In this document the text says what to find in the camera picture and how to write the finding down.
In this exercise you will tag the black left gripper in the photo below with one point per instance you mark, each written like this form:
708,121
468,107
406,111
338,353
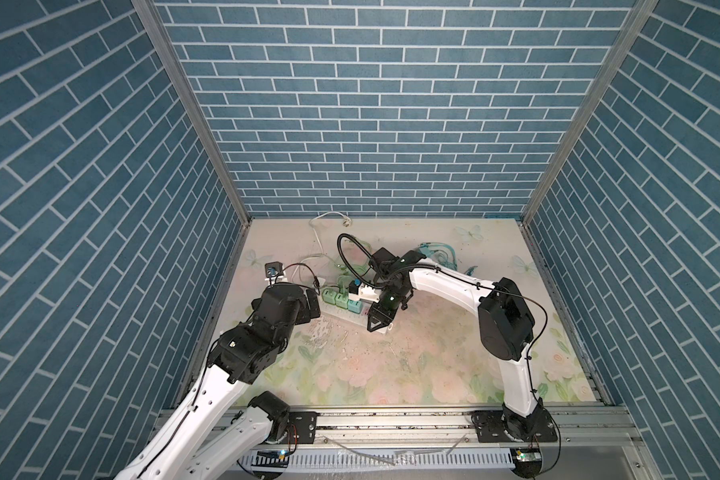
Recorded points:
306,314

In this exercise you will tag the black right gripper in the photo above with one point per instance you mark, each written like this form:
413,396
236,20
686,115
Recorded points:
382,316

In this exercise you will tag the light green charger with prongs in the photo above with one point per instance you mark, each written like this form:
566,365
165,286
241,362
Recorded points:
329,295

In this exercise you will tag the light green charger adapter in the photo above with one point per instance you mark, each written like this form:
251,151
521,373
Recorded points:
341,301

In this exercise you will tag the white power strip colourful sockets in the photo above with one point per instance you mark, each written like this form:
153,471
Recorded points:
332,312

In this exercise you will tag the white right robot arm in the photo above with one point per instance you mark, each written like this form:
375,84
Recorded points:
506,324

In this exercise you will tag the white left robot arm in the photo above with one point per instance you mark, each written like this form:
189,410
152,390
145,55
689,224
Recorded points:
228,378

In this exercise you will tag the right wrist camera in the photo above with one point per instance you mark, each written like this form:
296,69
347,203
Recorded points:
361,292

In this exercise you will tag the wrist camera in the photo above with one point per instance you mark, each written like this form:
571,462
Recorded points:
275,272
361,292

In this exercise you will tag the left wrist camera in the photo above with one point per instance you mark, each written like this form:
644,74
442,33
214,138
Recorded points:
275,272

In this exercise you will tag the white power strip cord plug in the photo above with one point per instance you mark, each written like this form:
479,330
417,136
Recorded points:
347,222

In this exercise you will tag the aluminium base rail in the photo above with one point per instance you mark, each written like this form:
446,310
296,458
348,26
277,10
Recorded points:
579,442

